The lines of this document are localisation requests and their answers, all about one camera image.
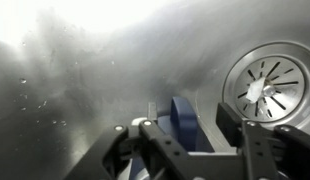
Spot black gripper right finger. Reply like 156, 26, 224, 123
216, 103, 310, 180

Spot round sink drain strainer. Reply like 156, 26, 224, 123
223, 42, 310, 128

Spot stainless steel sink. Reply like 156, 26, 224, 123
0, 0, 310, 180

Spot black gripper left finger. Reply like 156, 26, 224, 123
64, 105, 192, 180

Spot blue steel-rimmed cup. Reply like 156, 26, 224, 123
118, 97, 214, 180

